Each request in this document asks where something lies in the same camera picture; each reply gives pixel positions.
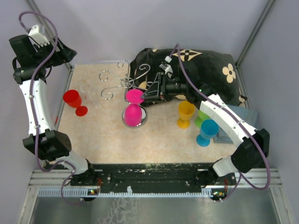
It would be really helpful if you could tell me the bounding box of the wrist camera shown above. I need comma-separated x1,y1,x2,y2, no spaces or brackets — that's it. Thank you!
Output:
28,24,50,46
159,56,173,74

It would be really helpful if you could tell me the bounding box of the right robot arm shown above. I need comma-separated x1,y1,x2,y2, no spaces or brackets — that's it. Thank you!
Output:
141,71,271,190

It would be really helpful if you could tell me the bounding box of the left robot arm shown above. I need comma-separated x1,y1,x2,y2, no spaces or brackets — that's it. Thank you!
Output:
9,35,97,185

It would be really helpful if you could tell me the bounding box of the chrome wine glass rack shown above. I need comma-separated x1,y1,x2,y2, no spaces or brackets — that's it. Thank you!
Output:
99,60,151,128

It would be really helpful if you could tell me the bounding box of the green wine glass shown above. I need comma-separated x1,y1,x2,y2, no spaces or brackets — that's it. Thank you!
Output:
194,110,210,128

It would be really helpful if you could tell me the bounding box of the black floral pillow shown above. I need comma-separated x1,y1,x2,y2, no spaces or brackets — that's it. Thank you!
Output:
129,48,247,107

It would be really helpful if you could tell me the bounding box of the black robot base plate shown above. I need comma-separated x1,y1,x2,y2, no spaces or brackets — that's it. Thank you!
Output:
71,163,236,194

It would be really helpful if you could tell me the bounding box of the orange wine glass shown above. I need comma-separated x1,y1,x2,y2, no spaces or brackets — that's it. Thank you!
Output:
177,100,195,129

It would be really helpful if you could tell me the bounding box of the red wine glass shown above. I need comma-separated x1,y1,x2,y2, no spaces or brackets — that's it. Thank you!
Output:
63,90,88,117

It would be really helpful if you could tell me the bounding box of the folded denim cloth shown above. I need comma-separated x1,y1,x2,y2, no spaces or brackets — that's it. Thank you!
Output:
213,105,258,144

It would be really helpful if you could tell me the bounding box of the pink wine glass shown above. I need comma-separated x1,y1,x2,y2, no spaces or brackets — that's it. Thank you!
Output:
124,89,144,127

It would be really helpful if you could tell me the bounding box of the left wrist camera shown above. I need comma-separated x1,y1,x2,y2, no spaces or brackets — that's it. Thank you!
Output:
28,24,50,46

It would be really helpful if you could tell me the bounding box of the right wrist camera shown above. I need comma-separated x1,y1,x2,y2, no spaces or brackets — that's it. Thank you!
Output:
159,56,173,74

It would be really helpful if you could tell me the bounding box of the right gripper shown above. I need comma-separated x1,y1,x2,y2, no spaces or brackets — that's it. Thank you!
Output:
141,73,188,103

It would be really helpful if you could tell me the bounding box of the clear wine glass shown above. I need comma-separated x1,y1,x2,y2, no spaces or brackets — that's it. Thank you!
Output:
80,83,99,108

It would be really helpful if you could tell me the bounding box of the blue wine glass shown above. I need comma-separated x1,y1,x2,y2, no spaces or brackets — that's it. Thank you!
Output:
196,119,219,147

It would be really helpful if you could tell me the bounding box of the grey cable duct strip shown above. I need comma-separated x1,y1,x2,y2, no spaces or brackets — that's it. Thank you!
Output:
37,185,236,198

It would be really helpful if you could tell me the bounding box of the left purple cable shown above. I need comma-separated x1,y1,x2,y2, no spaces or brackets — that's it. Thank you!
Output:
18,11,85,206

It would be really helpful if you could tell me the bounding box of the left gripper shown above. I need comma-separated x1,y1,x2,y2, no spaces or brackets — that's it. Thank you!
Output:
34,36,77,67

